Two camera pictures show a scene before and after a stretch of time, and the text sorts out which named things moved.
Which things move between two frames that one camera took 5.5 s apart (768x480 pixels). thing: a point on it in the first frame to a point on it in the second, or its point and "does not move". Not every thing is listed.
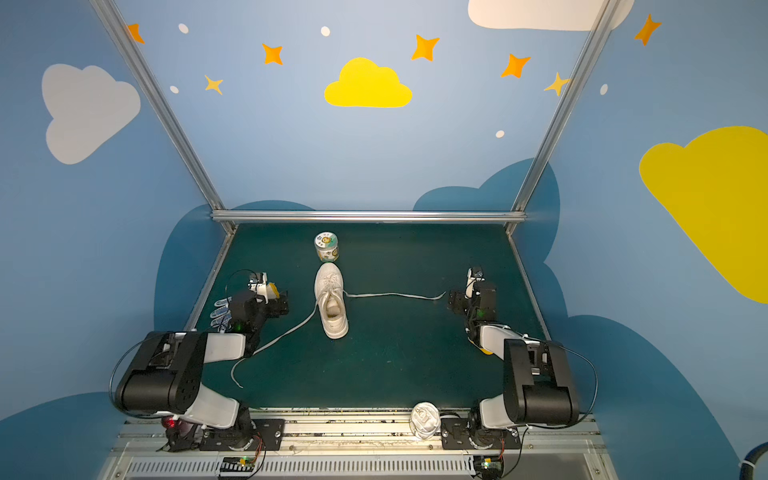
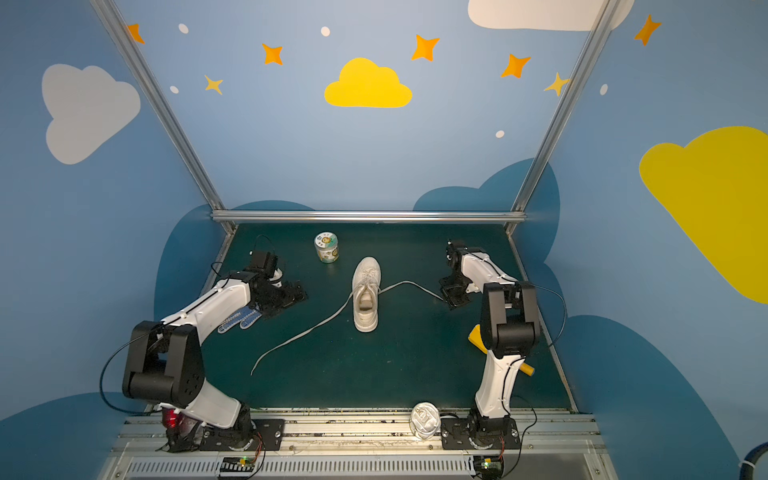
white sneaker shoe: (329, 291) to (366, 282)
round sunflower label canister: (327, 246) does not move
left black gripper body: (278, 303) to (288, 293)
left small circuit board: (237, 464) does not move
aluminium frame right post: (564, 112) does not move
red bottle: (169, 422) does not move
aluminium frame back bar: (370, 216) does not move
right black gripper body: (466, 302) to (453, 288)
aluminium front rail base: (571, 447) does not move
